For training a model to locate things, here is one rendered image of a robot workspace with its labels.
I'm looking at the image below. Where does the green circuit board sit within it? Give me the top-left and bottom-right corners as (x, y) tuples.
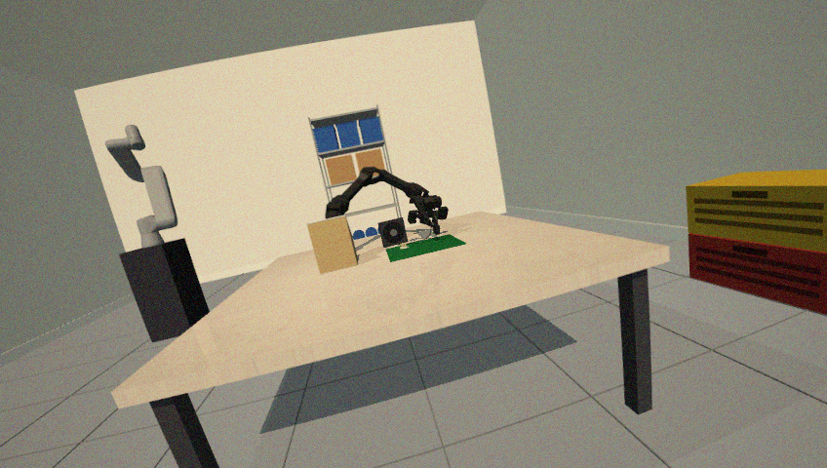
(386, 234), (466, 262)

